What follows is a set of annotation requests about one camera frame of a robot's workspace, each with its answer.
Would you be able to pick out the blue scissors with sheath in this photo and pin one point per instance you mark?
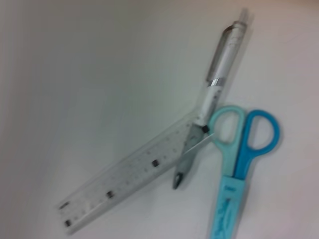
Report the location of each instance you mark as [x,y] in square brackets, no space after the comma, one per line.
[230,194]

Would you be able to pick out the silver white pen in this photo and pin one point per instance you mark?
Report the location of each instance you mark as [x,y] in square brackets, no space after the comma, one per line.
[225,57]

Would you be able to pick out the clear plastic ruler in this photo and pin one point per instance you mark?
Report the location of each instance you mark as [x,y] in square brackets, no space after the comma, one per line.
[119,184]

